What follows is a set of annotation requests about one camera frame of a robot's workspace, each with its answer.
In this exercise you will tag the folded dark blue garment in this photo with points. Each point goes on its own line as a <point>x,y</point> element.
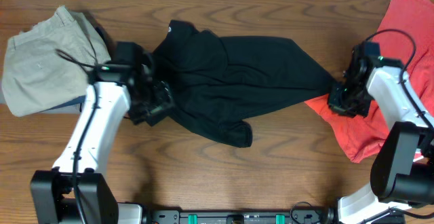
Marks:
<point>75,101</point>

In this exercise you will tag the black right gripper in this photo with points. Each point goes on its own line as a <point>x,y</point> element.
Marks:
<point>335,104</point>

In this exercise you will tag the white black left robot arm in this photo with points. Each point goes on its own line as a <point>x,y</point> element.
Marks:
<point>75,190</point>

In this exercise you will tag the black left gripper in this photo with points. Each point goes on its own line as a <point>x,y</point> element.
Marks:
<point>164,98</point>

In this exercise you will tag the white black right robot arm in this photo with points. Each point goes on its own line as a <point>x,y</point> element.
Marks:
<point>397,182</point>

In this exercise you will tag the folded khaki pants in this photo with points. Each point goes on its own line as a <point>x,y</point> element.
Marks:
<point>47,65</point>

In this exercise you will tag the black t-shirt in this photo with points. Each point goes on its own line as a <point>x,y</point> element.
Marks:
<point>218,82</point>

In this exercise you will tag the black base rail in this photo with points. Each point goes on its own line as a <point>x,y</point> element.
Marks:
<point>302,215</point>

